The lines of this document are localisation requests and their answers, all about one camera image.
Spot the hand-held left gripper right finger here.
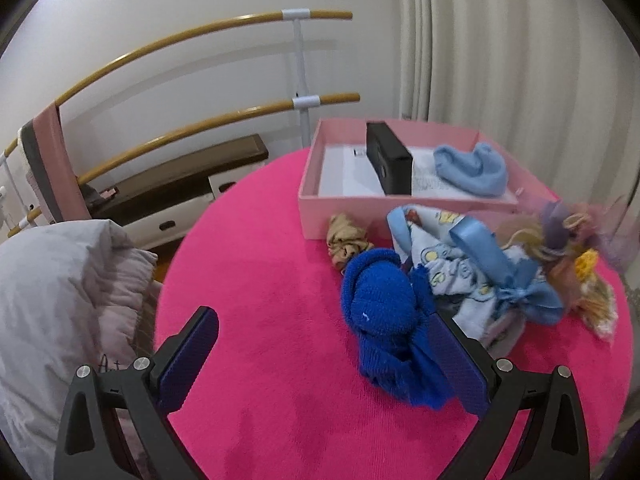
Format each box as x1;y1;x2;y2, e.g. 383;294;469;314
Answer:
427;310;591;480

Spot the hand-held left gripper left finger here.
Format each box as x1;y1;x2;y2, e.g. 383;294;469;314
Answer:
52;306;221;480

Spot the printed baby cloth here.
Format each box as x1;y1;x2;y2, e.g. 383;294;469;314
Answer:
386;205;546;351

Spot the royal blue sock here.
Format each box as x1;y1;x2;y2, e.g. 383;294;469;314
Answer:
341;248;458;408

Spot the cotton swab packet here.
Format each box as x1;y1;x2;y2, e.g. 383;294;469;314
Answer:
575;275;618;343

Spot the yellow crochet toy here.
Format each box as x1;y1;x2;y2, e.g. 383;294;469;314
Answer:
574;249;600;281

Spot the beige scrunchie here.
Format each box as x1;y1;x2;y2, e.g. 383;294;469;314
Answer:
326;213;375;275

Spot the pink cardboard box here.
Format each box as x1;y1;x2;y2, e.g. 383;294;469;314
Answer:
298;118;561;241

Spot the purple organza bag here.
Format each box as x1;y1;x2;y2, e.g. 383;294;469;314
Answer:
537;195;638;271

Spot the light blue ribbon bow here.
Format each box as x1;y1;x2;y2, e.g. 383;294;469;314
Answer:
447;216;566;326

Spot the pink tablecloth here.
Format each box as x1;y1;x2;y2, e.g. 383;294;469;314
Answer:
154;147;636;480

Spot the grey duvet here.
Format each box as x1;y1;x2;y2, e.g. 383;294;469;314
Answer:
0;218;161;471

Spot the white low cabinet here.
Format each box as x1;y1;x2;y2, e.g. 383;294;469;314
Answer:
82;134;269;251

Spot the light blue sock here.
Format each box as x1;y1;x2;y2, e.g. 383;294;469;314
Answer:
433;142;508;197

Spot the black rectangular box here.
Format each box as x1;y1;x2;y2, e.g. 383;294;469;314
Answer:
366;121;413;197

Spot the white paper sheet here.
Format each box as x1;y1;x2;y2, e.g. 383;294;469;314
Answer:
318;145;516;201

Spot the grey stretch band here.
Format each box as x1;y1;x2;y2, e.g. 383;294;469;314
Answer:
19;122;63;223

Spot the pink grey towel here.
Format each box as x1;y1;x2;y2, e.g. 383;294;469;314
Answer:
31;100;91;221

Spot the white curtain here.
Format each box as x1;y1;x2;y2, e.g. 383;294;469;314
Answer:
399;0;640;201

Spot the short wooden barre rail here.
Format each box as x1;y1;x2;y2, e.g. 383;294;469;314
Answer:
7;92;361;238

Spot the long wooden barre rail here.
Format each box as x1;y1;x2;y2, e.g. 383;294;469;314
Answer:
0;10;353;161

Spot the white barre post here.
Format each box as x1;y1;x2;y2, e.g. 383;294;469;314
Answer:
282;8;321;148

